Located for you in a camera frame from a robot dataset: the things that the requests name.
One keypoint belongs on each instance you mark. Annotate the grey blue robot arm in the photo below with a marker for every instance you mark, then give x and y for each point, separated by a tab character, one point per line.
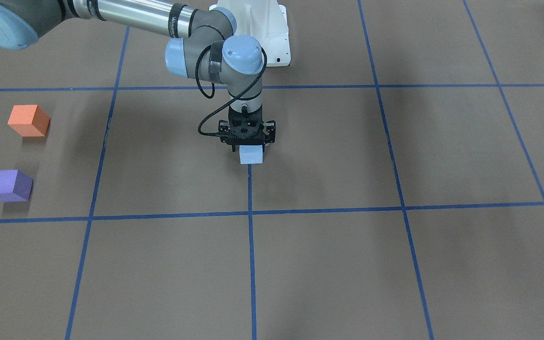
203	45

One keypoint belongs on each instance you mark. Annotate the orange foam block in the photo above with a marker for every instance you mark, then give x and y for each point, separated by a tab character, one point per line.
29	120

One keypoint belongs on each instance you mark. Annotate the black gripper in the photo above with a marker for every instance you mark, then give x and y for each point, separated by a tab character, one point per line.
270	131

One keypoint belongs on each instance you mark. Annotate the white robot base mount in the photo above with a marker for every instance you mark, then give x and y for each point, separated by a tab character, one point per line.
266	21

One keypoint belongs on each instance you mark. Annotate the purple foam block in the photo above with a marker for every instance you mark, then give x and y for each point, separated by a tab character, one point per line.
15	186

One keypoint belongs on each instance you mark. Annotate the light blue foam block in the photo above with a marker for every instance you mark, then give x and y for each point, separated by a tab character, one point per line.
251	154

